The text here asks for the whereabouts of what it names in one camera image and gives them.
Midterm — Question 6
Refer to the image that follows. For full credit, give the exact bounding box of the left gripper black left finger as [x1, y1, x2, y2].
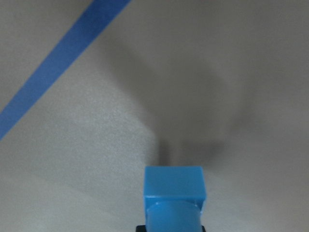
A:
[135, 225, 146, 232]

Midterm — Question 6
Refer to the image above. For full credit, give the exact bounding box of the long blue toy block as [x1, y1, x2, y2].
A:
[143, 166, 207, 232]

